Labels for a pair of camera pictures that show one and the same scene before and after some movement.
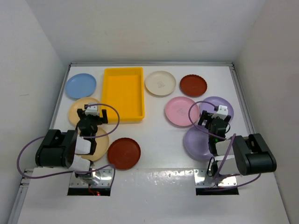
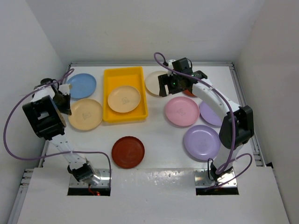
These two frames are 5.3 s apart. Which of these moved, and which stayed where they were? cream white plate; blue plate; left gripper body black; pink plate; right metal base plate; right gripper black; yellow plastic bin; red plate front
Moved: right gripper black; left gripper body black; red plate front
Stayed: cream white plate; blue plate; right metal base plate; pink plate; yellow plastic bin
